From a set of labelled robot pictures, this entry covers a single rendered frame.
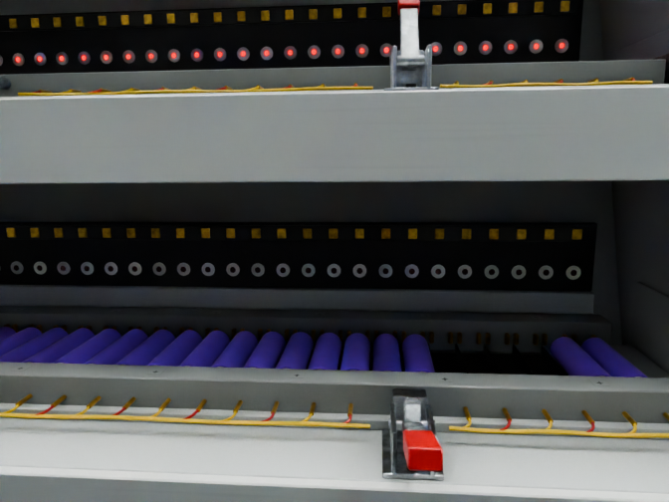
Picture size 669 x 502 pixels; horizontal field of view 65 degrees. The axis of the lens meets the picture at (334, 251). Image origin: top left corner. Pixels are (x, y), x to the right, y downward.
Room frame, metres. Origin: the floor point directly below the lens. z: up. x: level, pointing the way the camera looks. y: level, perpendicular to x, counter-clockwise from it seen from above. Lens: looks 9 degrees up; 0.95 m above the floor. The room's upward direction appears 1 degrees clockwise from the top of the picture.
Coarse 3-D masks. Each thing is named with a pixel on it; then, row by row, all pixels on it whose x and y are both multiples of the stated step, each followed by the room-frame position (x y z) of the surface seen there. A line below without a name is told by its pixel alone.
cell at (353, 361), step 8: (352, 336) 0.38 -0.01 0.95; (360, 336) 0.37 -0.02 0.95; (344, 344) 0.38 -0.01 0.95; (352, 344) 0.36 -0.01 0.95; (360, 344) 0.36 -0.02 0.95; (368, 344) 0.37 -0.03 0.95; (344, 352) 0.36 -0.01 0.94; (352, 352) 0.35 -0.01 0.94; (360, 352) 0.35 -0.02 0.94; (368, 352) 0.36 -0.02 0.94; (344, 360) 0.34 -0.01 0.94; (352, 360) 0.33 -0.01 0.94; (360, 360) 0.34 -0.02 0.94; (368, 360) 0.35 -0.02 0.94; (344, 368) 0.33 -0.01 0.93; (352, 368) 0.32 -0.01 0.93; (360, 368) 0.32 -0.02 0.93; (368, 368) 0.34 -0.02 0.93
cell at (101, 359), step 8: (128, 336) 0.38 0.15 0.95; (136, 336) 0.38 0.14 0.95; (144, 336) 0.39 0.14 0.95; (112, 344) 0.36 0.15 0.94; (120, 344) 0.37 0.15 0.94; (128, 344) 0.37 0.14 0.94; (136, 344) 0.38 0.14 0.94; (104, 352) 0.35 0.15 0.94; (112, 352) 0.35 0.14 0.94; (120, 352) 0.36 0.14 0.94; (128, 352) 0.37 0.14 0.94; (96, 360) 0.34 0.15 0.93; (104, 360) 0.34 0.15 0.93; (112, 360) 0.35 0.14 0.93
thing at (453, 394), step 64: (0, 384) 0.31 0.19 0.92; (64, 384) 0.31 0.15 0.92; (128, 384) 0.30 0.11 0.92; (192, 384) 0.30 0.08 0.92; (256, 384) 0.30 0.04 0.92; (320, 384) 0.29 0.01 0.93; (384, 384) 0.29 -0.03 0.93; (448, 384) 0.29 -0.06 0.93; (512, 384) 0.29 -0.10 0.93; (576, 384) 0.29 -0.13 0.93; (640, 384) 0.29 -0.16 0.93
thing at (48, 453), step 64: (640, 320) 0.39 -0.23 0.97; (0, 448) 0.28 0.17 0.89; (64, 448) 0.28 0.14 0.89; (128, 448) 0.28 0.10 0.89; (192, 448) 0.28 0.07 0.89; (256, 448) 0.28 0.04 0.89; (320, 448) 0.28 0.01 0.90; (448, 448) 0.28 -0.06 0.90; (512, 448) 0.28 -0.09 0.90; (576, 448) 0.27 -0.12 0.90; (640, 448) 0.27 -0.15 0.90
